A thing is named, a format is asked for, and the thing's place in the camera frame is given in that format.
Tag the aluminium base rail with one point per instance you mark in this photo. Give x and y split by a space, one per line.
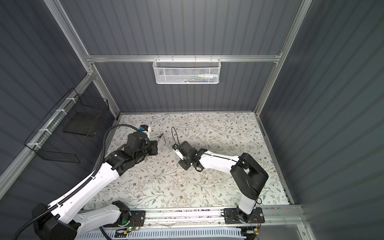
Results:
271 215

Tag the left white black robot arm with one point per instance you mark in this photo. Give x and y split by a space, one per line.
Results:
63 219

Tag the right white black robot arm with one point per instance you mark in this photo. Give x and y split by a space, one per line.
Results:
249 177

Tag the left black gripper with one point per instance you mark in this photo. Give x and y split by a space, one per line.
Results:
152 144

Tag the markers in white basket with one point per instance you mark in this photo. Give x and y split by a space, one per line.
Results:
203 78

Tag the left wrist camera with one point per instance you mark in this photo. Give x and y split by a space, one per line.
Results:
145 129

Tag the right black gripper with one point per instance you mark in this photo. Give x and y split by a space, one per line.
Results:
184 165

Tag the black wire mesh basket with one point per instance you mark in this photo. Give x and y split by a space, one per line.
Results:
69 132

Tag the white wire mesh basket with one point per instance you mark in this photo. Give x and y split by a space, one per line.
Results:
167 72

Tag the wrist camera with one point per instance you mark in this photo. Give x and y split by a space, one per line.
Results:
176 149
145 129

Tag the white slotted cable duct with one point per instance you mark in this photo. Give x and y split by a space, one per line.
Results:
216 233

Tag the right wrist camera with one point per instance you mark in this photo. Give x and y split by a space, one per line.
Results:
176 149

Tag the floral patterned table mat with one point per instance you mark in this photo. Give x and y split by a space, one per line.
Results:
188 170

